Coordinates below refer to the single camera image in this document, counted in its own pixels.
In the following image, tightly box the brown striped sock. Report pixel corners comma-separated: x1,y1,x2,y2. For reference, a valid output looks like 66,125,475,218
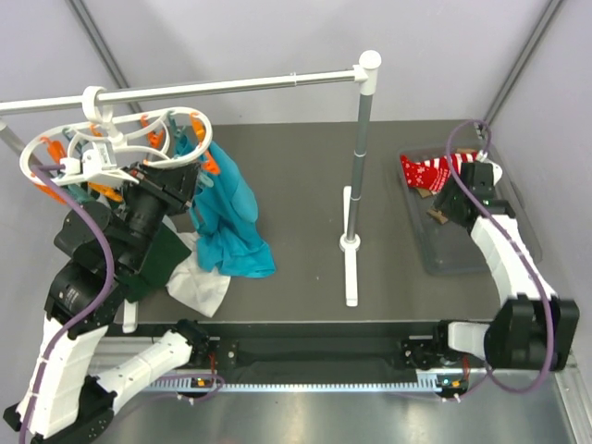
415,148,477,198
426,207,450,225

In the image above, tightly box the red white striped sock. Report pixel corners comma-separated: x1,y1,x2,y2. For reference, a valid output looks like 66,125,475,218
422,151,476,194

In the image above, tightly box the red snowflake sock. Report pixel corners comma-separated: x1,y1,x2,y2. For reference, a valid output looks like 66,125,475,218
400,155,450,193

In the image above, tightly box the white rack foot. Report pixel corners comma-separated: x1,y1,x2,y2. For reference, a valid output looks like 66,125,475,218
339,186,361,308
121,300,139,334

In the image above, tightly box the grey rack left post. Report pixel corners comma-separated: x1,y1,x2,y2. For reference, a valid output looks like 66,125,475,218
0,118,26,158

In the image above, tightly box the white round clip hanger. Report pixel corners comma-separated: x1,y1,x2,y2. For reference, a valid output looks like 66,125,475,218
19,105,213,191

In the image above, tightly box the black base bar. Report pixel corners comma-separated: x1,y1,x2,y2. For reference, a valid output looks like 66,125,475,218
213,337,463,384

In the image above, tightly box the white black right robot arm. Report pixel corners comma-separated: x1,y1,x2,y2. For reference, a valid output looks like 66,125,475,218
431,162,580,372

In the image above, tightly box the white rack right foot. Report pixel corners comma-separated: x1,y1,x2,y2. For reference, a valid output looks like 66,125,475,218
339,186,361,308

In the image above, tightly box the white cloth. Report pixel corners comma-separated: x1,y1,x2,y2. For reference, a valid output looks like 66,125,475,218
164,216,231,317

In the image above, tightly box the clear plastic bin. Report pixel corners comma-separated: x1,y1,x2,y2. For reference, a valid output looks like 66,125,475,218
396,161,542,275

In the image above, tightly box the white rack left foot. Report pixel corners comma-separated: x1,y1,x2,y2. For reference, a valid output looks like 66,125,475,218
121,300,139,334

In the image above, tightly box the brown striped sock in bin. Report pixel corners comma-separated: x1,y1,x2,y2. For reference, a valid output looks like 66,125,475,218
415,148,477,198

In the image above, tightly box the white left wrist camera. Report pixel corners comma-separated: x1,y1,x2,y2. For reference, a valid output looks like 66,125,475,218
54,142,139,188

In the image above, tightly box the dark green cloth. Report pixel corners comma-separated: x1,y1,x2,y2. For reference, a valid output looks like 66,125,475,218
122,225,191,302

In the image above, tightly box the silver clothes rack rail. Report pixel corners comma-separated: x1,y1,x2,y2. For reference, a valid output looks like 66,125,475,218
1,50,382,116

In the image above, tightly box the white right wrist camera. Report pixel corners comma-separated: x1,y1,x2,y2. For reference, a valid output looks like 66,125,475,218
475,150,503,186

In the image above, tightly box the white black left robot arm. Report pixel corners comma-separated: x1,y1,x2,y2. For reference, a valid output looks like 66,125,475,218
4,163,211,443

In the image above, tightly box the teal cloth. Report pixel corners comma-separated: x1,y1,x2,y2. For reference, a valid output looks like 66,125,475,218
189,142,276,278

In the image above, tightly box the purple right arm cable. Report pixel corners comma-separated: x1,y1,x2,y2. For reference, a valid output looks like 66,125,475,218
446,118,563,394

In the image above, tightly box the grey rack right post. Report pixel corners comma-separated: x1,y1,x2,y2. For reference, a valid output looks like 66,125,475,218
346,94,373,241

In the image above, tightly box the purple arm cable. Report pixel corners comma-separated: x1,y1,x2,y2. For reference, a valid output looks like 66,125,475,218
446,118,563,394
18,164,116,444

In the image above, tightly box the grey rack post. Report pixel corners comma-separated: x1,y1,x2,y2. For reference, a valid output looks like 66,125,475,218
346,94,373,241
0,118,26,158

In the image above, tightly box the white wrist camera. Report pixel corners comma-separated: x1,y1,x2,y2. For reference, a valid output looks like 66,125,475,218
54,142,139,188
475,150,503,186

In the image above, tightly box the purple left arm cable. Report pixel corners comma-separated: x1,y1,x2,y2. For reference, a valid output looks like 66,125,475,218
18,164,116,444

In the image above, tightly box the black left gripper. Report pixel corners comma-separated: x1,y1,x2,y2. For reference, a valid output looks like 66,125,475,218
116,159,204,273

